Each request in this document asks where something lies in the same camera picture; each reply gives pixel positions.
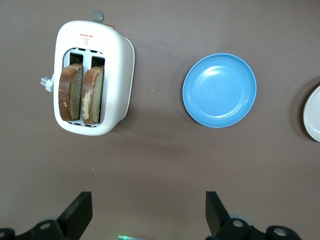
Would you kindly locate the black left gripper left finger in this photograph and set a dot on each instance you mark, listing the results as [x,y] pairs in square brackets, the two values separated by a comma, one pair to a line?
[75,215]

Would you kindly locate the white power plug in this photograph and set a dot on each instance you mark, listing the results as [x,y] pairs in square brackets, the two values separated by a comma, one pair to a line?
[48,84]

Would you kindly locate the blue plate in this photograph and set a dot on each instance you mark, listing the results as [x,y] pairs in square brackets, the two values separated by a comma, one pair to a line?
[220,90]

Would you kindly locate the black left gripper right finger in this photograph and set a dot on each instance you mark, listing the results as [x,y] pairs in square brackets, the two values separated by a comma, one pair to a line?
[217,217]

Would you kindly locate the brown bread slice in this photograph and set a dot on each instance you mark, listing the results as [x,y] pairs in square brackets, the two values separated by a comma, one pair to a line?
[70,95]
[93,100]

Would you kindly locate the white two-slot toaster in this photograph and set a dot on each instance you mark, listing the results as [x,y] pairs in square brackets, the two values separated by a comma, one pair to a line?
[117,75]

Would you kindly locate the beige plate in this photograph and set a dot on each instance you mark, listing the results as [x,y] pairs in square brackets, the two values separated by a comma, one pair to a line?
[313,117]

